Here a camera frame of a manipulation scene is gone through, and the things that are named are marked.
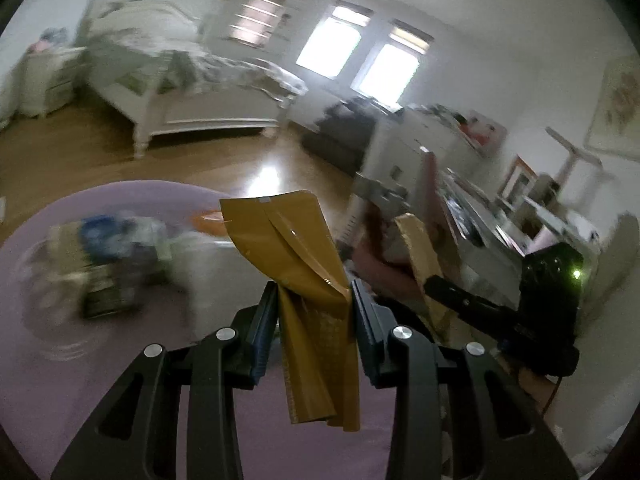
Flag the white bed frame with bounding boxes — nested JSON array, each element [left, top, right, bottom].
[[75, 0, 308, 161]]

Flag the white cluttered desk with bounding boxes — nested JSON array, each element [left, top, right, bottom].
[[440, 170, 601, 301]]

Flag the white plastic wrapper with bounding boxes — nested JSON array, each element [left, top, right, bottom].
[[170, 232, 236, 311]]

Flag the white desk stand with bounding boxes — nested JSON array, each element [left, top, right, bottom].
[[545, 127, 616, 201]]

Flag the pink and blue soft toys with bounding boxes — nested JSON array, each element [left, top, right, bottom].
[[30, 27, 68, 53]]

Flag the bright window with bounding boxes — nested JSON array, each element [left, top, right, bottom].
[[352, 20, 433, 106], [295, 0, 373, 81]]

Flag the orange picture frame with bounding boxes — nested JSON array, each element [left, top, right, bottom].
[[500, 155, 533, 201]]

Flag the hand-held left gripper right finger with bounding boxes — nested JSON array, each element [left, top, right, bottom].
[[351, 279, 578, 480]]

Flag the white dresser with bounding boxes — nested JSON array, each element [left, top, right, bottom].
[[360, 105, 501, 221]]

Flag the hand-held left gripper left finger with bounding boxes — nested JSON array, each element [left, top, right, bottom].
[[50, 281, 281, 480]]

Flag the person's right forearm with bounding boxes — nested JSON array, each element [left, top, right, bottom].
[[515, 367, 558, 413]]

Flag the dark green snack packet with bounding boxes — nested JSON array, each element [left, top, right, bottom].
[[82, 265, 143, 318]]

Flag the floral wall picture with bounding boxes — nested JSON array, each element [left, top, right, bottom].
[[585, 55, 640, 163]]

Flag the grey patterned duvet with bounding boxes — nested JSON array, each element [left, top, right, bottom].
[[170, 50, 308, 108]]

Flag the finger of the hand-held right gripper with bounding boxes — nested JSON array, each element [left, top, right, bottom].
[[424, 275, 523, 341]]

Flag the orange snack wrapper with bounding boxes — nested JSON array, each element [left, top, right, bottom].
[[187, 210, 231, 238]]

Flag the white and red poster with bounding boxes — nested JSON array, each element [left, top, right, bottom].
[[460, 110, 508, 156]]

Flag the mustard yellow foil wrapper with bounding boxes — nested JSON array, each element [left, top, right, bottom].
[[219, 190, 362, 433]]

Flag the window with striped blind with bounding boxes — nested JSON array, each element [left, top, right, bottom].
[[227, 0, 298, 51]]

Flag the white nightstand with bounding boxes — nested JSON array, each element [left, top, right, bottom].
[[20, 45, 86, 118]]

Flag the blue snack packet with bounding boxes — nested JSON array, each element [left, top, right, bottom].
[[80, 215, 126, 266]]

